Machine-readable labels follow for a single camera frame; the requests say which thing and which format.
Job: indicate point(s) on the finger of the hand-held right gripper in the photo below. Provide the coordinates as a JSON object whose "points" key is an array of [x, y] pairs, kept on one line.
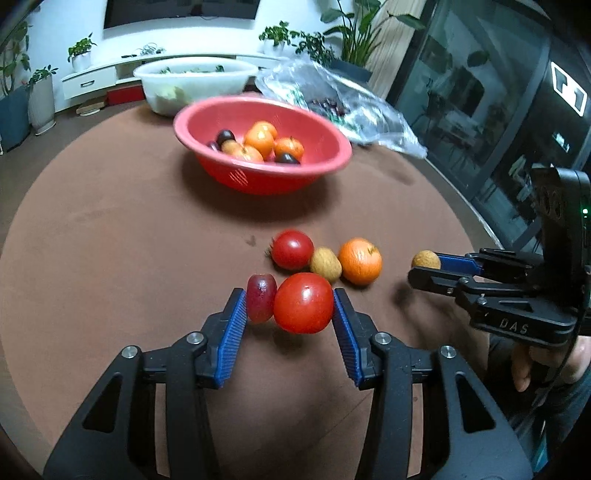
{"points": [[461, 264], [434, 279]]}

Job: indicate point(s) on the white television cabinet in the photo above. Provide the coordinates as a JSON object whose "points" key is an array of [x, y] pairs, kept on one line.
{"points": [[92, 81]]}

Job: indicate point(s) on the small plant in white pot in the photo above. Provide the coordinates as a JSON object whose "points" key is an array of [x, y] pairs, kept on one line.
{"points": [[274, 39], [82, 55]]}

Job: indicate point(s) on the red tomato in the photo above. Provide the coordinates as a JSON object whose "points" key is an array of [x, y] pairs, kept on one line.
{"points": [[303, 303], [292, 249]]}

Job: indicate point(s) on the person's right hand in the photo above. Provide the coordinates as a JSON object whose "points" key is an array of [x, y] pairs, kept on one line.
{"points": [[521, 369]]}

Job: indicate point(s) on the brown longan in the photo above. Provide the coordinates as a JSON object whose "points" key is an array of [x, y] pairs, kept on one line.
{"points": [[425, 259], [325, 264]]}

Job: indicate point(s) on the dark purple plum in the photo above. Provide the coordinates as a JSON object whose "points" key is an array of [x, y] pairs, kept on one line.
{"points": [[287, 158], [226, 136]]}

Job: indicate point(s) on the glass sliding door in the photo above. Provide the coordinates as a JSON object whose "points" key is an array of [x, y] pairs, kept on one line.
{"points": [[485, 115]]}

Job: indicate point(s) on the clear plastic bag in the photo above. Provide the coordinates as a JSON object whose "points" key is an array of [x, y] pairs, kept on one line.
{"points": [[369, 120]]}

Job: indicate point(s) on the black television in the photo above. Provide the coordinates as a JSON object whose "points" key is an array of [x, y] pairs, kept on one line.
{"points": [[180, 11]]}

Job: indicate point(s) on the green leafy vegetables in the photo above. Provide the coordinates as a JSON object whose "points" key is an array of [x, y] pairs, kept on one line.
{"points": [[191, 70]]}

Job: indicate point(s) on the pile of dark cherries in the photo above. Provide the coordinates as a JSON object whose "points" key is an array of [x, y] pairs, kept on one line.
{"points": [[328, 107]]}

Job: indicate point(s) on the red box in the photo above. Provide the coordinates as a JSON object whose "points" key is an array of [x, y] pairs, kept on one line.
{"points": [[124, 96]]}

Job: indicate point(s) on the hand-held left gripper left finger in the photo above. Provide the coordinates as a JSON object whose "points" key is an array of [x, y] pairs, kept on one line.
{"points": [[231, 337]]}

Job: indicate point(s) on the white plastic bowl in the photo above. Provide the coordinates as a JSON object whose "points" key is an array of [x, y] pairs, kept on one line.
{"points": [[198, 85]]}

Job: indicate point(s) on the red plastic colander basin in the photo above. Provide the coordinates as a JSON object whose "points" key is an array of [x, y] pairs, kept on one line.
{"points": [[258, 177]]}

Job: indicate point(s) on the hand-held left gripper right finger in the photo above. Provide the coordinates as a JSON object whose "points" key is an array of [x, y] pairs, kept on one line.
{"points": [[346, 337]]}

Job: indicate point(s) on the tall plant in blue pot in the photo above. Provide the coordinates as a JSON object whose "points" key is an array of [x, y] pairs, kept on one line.
{"points": [[11, 115]]}

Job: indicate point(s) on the small dark red grape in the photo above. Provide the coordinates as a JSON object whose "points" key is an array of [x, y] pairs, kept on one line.
{"points": [[213, 146]]}

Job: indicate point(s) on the bushy dark green plant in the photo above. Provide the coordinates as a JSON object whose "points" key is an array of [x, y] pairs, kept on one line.
{"points": [[314, 48]]}

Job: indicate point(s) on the flat white floor device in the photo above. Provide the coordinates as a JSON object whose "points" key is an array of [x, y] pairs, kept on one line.
{"points": [[88, 110]]}

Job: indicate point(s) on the plant in tall white pot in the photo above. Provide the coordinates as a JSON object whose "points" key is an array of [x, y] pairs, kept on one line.
{"points": [[41, 106]]}

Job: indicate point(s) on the beige curtain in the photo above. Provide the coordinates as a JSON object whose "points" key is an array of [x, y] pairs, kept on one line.
{"points": [[397, 41]]}

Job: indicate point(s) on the broad-leaf plant in blue pot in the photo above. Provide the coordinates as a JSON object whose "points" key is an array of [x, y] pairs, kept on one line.
{"points": [[355, 46]]}

